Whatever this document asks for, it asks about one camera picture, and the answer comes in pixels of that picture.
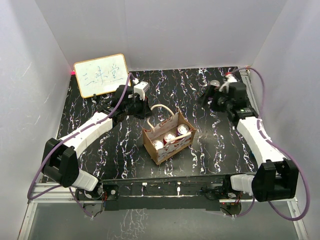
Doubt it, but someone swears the patterned canvas tote bag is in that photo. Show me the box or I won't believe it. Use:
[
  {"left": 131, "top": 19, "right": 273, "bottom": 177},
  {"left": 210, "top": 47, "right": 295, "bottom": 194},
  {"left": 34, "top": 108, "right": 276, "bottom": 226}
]
[{"left": 142, "top": 104, "right": 196, "bottom": 165}]

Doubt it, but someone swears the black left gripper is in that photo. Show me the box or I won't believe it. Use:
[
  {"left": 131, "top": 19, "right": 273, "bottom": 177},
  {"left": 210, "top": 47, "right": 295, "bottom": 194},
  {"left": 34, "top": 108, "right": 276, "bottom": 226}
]
[{"left": 123, "top": 95, "right": 154, "bottom": 120}]

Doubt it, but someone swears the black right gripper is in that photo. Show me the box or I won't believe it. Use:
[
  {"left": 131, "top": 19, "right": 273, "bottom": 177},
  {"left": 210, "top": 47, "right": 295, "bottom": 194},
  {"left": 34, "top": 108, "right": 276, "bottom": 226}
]
[{"left": 195, "top": 84, "right": 233, "bottom": 113}]

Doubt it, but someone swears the red soda can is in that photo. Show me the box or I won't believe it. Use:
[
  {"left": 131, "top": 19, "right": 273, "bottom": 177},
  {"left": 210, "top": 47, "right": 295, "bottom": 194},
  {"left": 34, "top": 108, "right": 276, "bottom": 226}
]
[{"left": 152, "top": 139, "right": 164, "bottom": 151}]

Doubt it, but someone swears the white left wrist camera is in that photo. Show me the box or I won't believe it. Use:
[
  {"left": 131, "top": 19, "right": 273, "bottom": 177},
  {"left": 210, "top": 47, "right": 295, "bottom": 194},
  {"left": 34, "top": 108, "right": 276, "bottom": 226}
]
[{"left": 133, "top": 78, "right": 150, "bottom": 101}]

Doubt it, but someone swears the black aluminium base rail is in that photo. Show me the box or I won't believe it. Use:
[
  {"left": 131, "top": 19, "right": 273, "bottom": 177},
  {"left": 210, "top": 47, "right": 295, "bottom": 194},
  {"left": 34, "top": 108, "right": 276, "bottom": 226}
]
[{"left": 18, "top": 172, "right": 308, "bottom": 240}]

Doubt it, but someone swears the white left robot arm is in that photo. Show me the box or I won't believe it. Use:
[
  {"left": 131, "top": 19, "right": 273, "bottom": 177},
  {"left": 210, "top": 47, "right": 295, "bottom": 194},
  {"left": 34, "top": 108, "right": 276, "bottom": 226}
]
[{"left": 41, "top": 81, "right": 152, "bottom": 200}]

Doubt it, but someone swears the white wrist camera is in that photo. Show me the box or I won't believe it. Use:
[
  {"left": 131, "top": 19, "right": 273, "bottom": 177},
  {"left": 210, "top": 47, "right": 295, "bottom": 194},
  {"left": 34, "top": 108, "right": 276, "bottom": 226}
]
[
  {"left": 133, "top": 78, "right": 150, "bottom": 101},
  {"left": 218, "top": 72, "right": 238, "bottom": 93}
]

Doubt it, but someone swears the red Coca-Cola can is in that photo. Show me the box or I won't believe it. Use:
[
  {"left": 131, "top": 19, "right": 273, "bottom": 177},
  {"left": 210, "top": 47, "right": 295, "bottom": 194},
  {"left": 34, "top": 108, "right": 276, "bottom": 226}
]
[{"left": 163, "top": 132, "right": 176, "bottom": 145}]

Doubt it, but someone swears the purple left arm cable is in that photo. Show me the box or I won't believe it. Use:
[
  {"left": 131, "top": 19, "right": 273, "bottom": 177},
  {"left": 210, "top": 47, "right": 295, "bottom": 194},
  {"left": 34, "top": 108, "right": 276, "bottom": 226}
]
[{"left": 27, "top": 72, "right": 138, "bottom": 218}]

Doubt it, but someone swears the small framed whiteboard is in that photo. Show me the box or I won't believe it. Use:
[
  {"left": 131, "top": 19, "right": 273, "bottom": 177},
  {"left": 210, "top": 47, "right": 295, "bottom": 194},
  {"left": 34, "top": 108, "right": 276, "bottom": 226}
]
[{"left": 73, "top": 53, "right": 129, "bottom": 99}]

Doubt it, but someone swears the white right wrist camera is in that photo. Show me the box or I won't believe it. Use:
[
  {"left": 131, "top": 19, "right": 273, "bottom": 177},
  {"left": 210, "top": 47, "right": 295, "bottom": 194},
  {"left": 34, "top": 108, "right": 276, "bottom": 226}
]
[{"left": 218, "top": 72, "right": 238, "bottom": 93}]

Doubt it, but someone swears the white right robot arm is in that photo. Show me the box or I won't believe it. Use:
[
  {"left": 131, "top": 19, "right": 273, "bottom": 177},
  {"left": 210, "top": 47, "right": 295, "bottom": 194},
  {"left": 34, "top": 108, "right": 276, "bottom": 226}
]
[{"left": 198, "top": 80, "right": 299, "bottom": 202}]

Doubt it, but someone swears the purple Fanta can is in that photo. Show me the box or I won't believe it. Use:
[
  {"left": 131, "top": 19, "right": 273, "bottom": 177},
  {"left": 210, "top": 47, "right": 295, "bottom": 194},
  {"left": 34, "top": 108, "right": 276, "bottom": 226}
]
[
  {"left": 176, "top": 124, "right": 190, "bottom": 137},
  {"left": 209, "top": 80, "right": 221, "bottom": 88}
]

